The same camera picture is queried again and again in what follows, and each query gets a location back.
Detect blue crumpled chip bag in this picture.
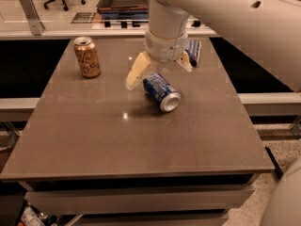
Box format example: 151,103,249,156
184,40,201,67

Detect grey table drawer front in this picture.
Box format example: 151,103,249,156
25,185,255,215

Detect gold soda can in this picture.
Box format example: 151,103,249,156
73,37,101,78

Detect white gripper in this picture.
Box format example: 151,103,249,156
126,30,192,90

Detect left metal glass bracket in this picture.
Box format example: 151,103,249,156
19,0,44,36

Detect blue pepsi can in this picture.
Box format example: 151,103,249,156
143,73,181,112

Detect black floor sign plate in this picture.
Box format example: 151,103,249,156
71,12,96,24

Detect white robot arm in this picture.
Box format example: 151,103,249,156
126,0,301,92

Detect black floor cable strip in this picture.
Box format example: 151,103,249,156
265,147,283,180

